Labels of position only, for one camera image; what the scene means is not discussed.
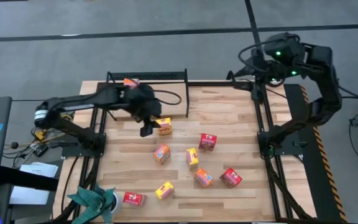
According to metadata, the yellow Corn Pops cereal box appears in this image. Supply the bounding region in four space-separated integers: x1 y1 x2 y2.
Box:
154 180 175 200
186 147 200 169
156 117 173 136

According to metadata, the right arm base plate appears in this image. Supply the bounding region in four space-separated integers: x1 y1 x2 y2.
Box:
257 130 304 156

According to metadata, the red Froot Loops cereal box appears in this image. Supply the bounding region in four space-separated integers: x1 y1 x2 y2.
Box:
219 167 243 189
198 133 218 152
122 191 147 207

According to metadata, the black metal table frame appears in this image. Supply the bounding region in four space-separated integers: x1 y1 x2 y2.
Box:
53 80 315 223

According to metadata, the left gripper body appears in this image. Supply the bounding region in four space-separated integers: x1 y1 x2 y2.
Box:
126 83 163 125

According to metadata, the teal cloth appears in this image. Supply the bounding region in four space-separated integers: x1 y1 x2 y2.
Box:
67 184 117 224

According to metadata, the black flat bar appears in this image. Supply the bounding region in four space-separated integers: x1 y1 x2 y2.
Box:
0 166 60 191

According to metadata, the black wire rack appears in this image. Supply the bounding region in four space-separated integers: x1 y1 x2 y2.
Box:
106 68 190 122

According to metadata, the white plant pot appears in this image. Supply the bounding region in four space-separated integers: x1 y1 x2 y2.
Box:
110 191 124 215

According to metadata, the white paper sheet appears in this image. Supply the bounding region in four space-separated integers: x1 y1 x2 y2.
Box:
19 161 59 178
9 185 51 206

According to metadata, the orange Mini Wheats cereal box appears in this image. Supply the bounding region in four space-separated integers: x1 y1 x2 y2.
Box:
123 77 140 88
193 167 214 188
153 142 172 165

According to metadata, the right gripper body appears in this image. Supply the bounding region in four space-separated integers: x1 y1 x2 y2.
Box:
252 46 287 88

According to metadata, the yellow cable connector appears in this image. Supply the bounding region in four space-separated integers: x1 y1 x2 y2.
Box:
33 129 47 141

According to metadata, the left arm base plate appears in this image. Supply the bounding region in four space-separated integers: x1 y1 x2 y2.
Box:
61 132 107 158

